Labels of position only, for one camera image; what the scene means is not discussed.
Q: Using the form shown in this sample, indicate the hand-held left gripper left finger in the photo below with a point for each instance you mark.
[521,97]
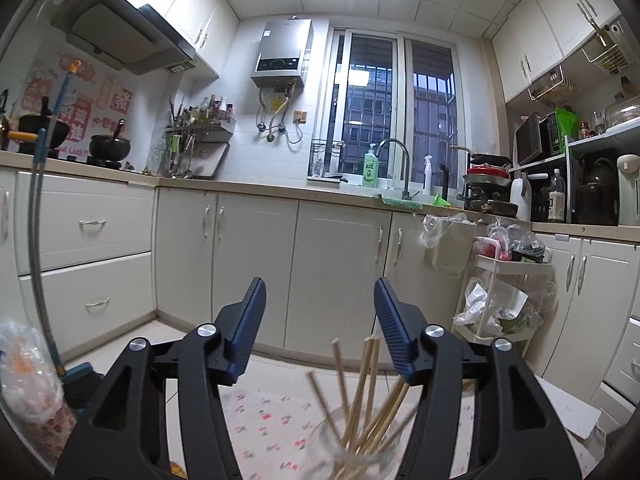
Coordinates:
[247,330]

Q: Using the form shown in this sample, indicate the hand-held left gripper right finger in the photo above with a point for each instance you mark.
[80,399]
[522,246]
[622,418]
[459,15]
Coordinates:
[395,325]

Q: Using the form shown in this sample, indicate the bunch of wooden chopsticks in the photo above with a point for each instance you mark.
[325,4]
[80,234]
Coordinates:
[357,410]

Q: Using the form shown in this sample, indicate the clear glass jar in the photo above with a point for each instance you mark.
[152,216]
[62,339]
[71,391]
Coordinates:
[325,435]

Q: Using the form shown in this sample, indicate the hanging kitchen utensils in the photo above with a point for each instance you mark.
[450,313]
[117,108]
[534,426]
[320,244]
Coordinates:
[172,157]

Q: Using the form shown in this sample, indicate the white kitchen base cabinets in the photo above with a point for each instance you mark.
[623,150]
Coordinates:
[340,270]

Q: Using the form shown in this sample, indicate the hanging plastic trash bag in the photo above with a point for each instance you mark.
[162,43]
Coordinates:
[445,240]

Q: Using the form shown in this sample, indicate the cherry print tablecloth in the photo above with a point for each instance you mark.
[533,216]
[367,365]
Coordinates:
[270,430]

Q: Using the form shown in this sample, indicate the white trolley cart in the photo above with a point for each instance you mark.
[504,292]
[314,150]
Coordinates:
[500,305]

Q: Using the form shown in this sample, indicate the green dish cloth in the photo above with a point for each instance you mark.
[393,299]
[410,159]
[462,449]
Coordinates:
[400,202]

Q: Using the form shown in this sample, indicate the green funnel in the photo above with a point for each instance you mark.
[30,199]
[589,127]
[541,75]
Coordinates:
[440,201]

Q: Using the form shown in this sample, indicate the white spray bottle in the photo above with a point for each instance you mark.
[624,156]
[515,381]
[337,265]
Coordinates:
[427,177]

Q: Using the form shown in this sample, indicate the green dish soap bottle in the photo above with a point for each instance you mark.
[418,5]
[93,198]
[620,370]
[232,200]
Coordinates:
[370,170]

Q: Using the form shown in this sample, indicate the curved steel faucet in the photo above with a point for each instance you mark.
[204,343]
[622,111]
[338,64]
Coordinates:
[405,160]

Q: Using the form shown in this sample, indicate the white cutting board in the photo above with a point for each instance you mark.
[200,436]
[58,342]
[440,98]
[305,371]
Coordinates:
[212,160]

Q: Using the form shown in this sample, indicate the stack of pans red lid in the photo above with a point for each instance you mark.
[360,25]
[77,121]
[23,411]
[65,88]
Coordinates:
[487,175]

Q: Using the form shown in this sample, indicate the blue dustpan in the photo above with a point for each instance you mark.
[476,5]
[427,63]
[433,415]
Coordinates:
[80,385]

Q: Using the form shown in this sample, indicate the white plastic jug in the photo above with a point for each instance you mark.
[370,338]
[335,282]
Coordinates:
[520,197]

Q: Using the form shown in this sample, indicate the white flat board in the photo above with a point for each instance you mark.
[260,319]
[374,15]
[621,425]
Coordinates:
[570,410]

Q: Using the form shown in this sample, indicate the clear bottle white label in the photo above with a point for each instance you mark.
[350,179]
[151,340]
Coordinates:
[556,202]

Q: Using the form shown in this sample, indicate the barred kitchen window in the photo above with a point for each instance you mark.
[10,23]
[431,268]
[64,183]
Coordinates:
[395,110]

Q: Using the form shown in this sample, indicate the clear plastic bag orange print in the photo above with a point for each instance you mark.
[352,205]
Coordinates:
[30,385]

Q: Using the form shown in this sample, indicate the black cooking pot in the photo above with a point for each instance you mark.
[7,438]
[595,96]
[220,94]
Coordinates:
[110,147]

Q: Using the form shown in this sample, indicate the black microwave oven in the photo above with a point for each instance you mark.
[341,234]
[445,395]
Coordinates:
[532,137]

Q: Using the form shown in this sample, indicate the black kettle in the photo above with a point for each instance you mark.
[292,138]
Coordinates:
[597,195]

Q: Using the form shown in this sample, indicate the green plastic bag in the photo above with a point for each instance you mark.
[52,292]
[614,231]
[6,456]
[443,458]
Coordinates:
[567,125]

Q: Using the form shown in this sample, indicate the white electric water boiler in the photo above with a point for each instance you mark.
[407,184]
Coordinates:
[630,190]

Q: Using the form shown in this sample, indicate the white counter shelf rack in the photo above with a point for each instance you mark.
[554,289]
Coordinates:
[607,136]

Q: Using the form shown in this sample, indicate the black wok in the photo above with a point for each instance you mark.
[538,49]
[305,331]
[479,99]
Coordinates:
[42,132]

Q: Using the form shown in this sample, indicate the white upper cabinets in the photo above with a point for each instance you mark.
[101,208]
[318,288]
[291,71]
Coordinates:
[545,35]
[200,15]

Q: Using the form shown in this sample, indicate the steel range hood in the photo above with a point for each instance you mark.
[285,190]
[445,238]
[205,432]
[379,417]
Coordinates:
[120,30]

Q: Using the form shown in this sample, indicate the wall spice rack with bottles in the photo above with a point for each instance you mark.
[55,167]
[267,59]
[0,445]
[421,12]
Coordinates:
[205,120]

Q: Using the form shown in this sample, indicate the wall power outlet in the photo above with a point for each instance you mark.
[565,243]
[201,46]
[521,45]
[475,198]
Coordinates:
[300,116]

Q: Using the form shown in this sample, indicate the red wall stickers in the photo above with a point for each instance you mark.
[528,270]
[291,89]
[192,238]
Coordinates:
[105,100]

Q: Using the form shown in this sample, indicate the silver wall water heater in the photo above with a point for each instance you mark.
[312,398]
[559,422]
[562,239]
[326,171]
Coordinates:
[282,52]

